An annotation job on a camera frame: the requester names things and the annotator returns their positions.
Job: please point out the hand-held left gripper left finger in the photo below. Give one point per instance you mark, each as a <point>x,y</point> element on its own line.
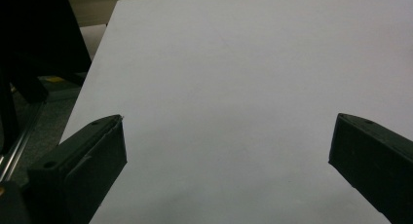
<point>81,165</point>

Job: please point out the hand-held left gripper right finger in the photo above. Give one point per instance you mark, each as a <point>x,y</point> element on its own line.
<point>373,159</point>

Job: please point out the metal stand rail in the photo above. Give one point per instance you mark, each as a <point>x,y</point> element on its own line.
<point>19,142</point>

